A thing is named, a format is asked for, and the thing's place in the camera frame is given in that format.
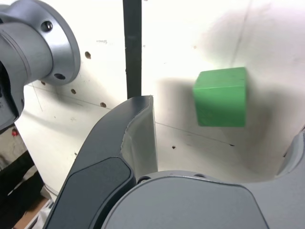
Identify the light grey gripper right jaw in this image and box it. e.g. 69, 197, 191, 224
100, 127, 305, 229

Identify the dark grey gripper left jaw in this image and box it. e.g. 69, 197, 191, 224
44, 95, 160, 229

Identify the green cube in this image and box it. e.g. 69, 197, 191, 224
192, 67, 247, 127

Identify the black tape strip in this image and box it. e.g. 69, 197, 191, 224
122, 0, 143, 99

